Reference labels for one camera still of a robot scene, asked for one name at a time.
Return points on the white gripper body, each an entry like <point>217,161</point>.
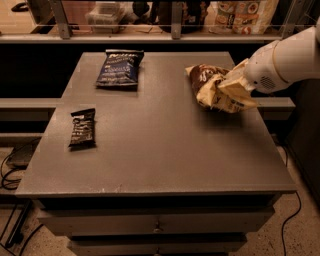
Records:
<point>262,71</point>

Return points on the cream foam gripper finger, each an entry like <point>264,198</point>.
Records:
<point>238,70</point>
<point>237,88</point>

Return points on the brown and cream chip bag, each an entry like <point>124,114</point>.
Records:
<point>204,83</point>

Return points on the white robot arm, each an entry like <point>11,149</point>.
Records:
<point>277,65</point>

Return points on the colourful snack bag on shelf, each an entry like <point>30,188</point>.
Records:
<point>245,17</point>

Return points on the dark bag on shelf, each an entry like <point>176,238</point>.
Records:
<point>193,15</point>

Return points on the blue chip bag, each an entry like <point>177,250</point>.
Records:
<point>120,68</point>

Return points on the small black snack bag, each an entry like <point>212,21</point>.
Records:
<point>83,132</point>

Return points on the grey cabinet with drawers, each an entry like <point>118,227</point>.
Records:
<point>156,149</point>

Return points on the clear plastic container on shelf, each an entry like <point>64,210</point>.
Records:
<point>105,17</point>

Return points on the upper grey drawer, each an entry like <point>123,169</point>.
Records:
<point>104,222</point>

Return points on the grey drawer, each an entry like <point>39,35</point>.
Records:
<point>157,245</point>
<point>104,222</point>

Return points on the lower grey drawer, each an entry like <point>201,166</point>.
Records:
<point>157,245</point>

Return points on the black power adapter box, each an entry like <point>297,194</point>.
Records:
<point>20,157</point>

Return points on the grey metal shelf rail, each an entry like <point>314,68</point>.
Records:
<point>63,21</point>

